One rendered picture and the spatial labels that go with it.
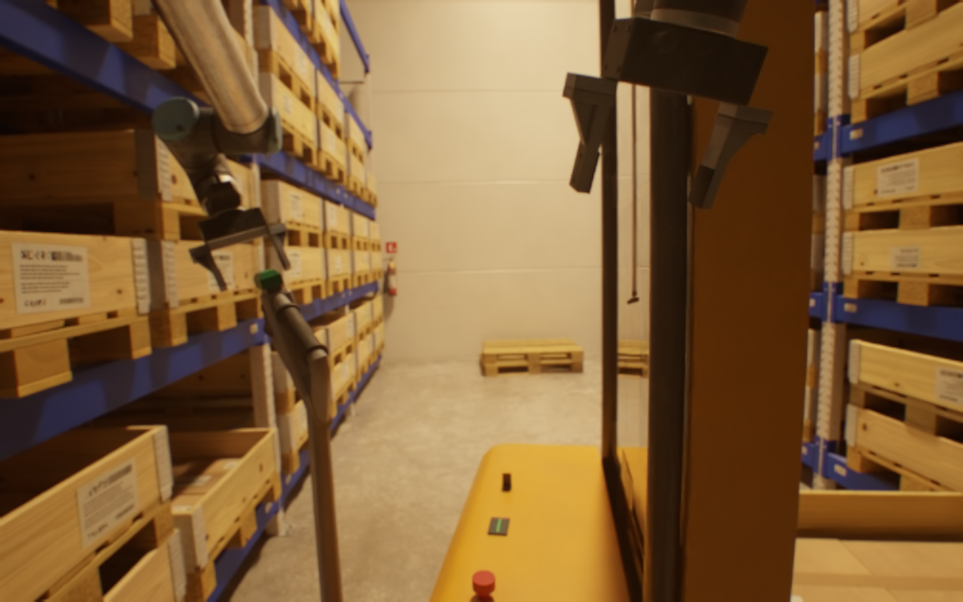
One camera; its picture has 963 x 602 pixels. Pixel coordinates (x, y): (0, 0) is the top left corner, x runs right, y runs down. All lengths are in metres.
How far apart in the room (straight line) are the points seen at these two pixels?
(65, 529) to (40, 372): 0.36
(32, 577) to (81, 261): 0.69
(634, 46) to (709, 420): 0.44
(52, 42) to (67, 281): 0.59
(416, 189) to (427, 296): 1.45
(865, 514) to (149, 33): 2.51
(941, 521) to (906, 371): 1.14
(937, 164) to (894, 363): 0.90
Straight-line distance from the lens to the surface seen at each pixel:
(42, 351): 1.38
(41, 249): 1.39
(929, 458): 2.89
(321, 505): 1.06
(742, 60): 0.51
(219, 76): 0.93
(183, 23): 0.85
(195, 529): 1.98
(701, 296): 0.63
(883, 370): 2.96
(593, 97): 0.46
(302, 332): 0.81
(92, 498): 1.51
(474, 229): 6.55
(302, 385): 0.95
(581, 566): 0.97
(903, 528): 1.81
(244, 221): 1.14
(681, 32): 0.48
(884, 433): 3.03
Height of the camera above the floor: 1.44
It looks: 5 degrees down
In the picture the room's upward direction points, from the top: 1 degrees counter-clockwise
